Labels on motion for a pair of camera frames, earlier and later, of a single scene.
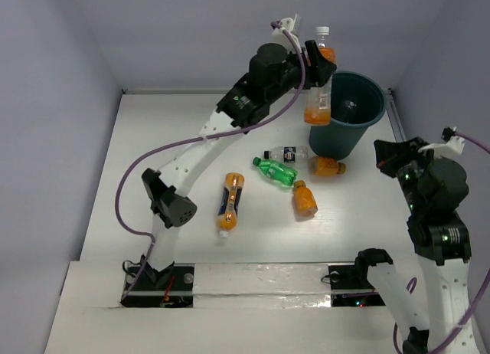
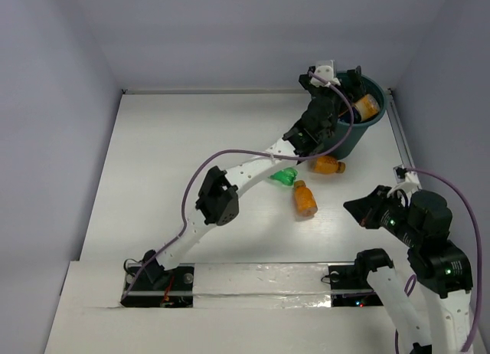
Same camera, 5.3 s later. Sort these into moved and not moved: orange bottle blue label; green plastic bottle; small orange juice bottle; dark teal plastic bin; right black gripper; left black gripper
Moved: left black gripper; orange bottle blue label; right black gripper
Not moved: green plastic bottle; dark teal plastic bin; small orange juice bottle
